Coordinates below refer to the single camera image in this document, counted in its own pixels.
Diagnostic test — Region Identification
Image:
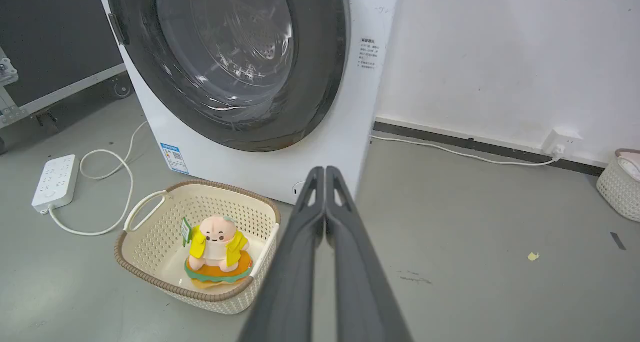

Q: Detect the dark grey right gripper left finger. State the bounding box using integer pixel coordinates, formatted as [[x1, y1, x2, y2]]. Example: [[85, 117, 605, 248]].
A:
[[239, 166, 326, 342]]

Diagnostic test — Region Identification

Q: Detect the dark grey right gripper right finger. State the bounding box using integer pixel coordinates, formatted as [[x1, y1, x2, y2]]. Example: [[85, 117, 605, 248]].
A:
[[325, 166, 414, 342]]

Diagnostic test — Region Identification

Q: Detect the white front-load washing machine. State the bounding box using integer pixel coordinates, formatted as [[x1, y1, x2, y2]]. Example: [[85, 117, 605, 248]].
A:
[[94, 0, 402, 205]]

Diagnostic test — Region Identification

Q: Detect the dark round washing machine door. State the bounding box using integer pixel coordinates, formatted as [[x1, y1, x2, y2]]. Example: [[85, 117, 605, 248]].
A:
[[104, 0, 349, 153]]

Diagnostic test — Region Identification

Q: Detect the plush doll with yellow jacket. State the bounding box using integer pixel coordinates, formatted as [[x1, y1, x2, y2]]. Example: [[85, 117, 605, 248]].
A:
[[180, 215, 254, 289]]

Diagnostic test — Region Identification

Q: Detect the cream perforated laundry basket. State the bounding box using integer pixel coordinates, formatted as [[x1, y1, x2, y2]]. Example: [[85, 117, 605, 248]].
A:
[[113, 179, 281, 315]]

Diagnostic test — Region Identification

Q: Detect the white power strip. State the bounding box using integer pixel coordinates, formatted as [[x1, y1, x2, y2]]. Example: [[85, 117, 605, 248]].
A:
[[31, 154, 80, 215]]

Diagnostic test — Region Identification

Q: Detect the white woven basket with cloth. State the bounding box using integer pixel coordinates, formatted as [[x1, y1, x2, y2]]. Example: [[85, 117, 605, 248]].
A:
[[595, 148, 640, 222]]

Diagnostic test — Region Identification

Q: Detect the black flight case with casters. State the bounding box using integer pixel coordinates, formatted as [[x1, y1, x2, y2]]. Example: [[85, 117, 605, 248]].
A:
[[0, 0, 134, 155]]

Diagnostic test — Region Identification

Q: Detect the white cable along wall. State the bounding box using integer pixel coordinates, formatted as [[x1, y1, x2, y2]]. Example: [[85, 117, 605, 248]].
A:
[[370, 135, 561, 167]]

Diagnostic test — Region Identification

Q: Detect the white power strip cable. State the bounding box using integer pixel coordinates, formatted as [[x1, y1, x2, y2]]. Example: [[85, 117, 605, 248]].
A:
[[48, 121, 150, 236]]

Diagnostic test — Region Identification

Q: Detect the white wall plug adapter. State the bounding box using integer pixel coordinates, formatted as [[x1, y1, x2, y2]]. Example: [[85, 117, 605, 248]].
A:
[[541, 128, 583, 159]]

